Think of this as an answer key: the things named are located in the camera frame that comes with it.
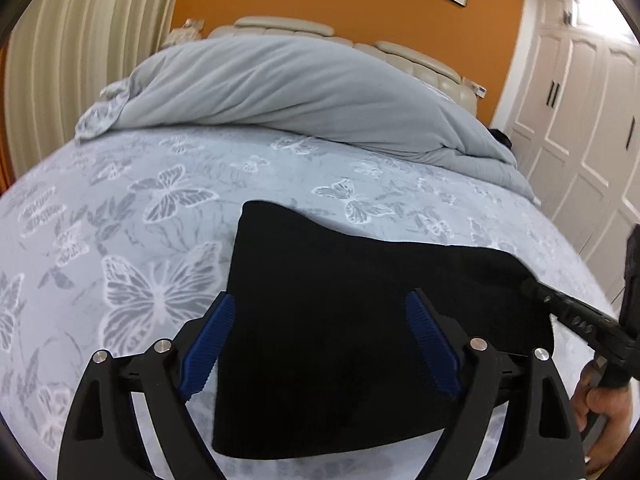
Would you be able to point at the grey duvet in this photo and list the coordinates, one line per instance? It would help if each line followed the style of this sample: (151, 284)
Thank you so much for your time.
(300, 90)

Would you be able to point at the beige pleated curtain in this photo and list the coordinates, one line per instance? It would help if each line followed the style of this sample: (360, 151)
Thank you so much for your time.
(90, 35)

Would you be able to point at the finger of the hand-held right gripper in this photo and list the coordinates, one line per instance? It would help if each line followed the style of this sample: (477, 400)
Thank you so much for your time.
(560, 305)

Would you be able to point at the beige plush toy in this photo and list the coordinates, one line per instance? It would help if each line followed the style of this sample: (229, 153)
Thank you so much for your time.
(182, 34)

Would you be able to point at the person's right hand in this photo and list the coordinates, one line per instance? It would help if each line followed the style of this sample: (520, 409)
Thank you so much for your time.
(610, 415)

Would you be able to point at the small white headboard tag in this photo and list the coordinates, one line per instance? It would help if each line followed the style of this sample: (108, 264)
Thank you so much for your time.
(476, 88)

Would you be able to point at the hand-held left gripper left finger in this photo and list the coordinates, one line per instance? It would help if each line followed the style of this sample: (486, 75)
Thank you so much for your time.
(210, 340)

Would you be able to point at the white panelled wardrobe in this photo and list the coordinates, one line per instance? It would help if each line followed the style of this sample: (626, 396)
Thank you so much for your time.
(575, 110)

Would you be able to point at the cream padded headboard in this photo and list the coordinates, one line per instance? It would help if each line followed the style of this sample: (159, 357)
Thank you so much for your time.
(425, 60)

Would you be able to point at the black pants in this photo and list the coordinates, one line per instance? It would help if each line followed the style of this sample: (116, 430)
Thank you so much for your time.
(325, 285)

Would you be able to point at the dark cloth item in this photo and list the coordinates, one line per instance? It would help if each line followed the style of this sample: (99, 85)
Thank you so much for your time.
(501, 138)

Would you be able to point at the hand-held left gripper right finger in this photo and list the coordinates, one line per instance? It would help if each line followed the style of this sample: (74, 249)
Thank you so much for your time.
(435, 345)

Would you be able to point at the butterfly print bed sheet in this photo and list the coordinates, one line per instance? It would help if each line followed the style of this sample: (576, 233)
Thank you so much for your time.
(125, 210)

